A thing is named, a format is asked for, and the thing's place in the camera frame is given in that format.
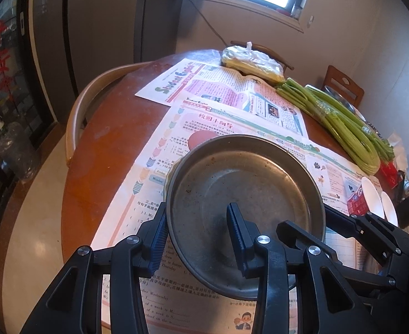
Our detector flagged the red instant noodle bowl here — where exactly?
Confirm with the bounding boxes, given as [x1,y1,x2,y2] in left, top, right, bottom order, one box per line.
[347,176,385,219]

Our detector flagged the metal pan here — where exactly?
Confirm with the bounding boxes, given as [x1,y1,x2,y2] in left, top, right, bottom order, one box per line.
[165,134,328,300]

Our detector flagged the orange plastic plate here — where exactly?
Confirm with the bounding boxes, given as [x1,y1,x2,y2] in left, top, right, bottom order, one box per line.
[188,131,218,151]

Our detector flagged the yellow shell-shaped plate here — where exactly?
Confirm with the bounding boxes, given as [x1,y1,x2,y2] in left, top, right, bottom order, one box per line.
[163,166,176,199]

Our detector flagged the black thermos bottle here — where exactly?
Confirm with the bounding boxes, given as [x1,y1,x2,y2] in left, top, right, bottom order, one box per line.
[394,170,409,229]

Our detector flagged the red tissue box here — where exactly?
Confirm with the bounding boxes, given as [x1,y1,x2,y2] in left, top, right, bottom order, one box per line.
[378,132,409,189]

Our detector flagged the rear celery bunch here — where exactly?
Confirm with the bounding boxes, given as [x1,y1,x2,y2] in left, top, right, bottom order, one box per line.
[305,85,395,163]

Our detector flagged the celery bunch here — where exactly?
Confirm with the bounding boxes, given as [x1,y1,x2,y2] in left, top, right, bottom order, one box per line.
[276,78,381,176]
[305,85,395,163]

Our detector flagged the large newspaper sheet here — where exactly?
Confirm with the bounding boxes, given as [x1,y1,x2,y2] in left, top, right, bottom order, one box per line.
[92,96,366,333]

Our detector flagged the front celery bunch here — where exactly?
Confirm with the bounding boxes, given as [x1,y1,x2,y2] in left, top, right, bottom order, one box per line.
[276,78,381,176]

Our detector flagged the far metal bowl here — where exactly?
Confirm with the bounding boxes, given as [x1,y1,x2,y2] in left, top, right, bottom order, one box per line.
[323,85,355,114]

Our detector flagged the wooden chair back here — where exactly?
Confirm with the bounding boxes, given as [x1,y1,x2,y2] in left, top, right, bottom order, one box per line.
[323,65,364,108]

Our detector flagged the far newspaper sheet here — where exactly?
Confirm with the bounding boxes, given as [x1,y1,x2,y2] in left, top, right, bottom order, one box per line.
[136,58,308,138]

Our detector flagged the plastic bag of corn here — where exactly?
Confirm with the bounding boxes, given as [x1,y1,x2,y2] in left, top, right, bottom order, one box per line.
[221,41,285,85]

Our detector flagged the curved wooden chair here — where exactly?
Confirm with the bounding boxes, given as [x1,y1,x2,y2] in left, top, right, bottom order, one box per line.
[65,62,150,166]

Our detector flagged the dark refrigerator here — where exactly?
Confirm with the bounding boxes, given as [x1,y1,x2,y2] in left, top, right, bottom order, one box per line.
[0,0,145,169]

